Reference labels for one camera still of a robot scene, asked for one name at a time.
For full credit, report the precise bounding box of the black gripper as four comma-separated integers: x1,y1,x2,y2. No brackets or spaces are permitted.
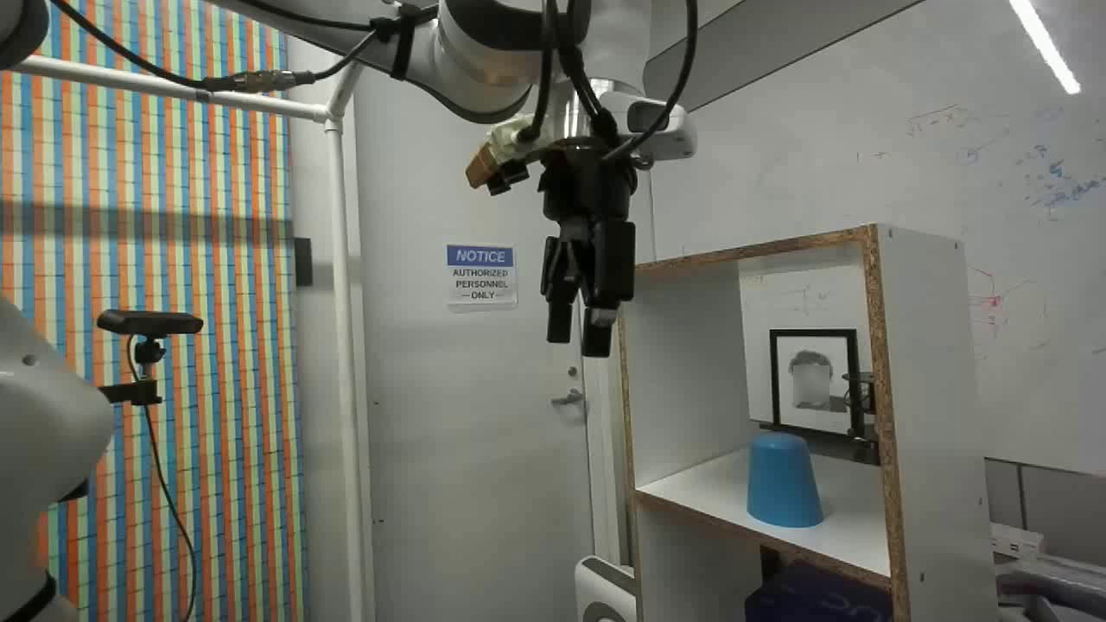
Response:
538,149,636,360

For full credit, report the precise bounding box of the blue plastic cup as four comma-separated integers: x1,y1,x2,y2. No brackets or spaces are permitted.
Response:
747,432,822,530

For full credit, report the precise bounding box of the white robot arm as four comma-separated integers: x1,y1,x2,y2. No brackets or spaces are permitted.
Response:
0,0,592,622

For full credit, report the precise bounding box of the white wooden shelf cabinet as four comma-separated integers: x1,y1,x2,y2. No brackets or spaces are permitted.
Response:
622,225,998,622

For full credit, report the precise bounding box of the blue notice sign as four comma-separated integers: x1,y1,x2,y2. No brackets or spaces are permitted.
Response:
445,247,515,307

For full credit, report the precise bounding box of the white door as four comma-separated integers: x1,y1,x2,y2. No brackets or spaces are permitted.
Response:
354,75,622,622

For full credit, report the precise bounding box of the framed portrait photo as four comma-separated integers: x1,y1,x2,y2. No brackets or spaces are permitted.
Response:
771,330,856,439

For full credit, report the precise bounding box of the white appliance at floor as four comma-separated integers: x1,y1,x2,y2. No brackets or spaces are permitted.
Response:
573,558,636,622

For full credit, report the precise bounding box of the striped colourful curtain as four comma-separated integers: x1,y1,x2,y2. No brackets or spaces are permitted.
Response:
0,0,307,622

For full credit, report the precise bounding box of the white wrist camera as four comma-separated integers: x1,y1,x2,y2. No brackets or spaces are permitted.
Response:
603,89,698,161

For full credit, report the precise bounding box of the white pipe frame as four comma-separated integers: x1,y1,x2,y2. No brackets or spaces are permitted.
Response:
14,47,377,622

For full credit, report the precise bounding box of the black camera on stand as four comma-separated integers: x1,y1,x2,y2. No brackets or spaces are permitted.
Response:
96,307,203,406

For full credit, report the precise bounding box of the black camera cable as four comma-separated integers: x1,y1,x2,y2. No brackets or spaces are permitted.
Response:
135,400,203,622

